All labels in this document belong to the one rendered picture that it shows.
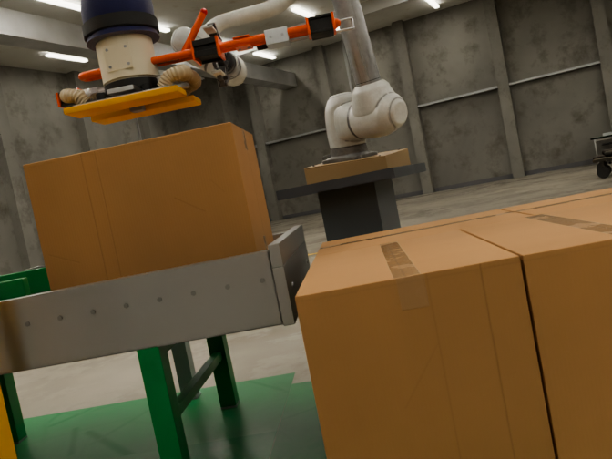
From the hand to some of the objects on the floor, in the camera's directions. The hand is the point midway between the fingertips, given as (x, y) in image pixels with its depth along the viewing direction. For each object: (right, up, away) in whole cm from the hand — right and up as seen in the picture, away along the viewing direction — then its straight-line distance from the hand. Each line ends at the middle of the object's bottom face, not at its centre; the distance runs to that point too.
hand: (212, 49), depth 186 cm
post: (-18, -123, +60) cm, 138 cm away
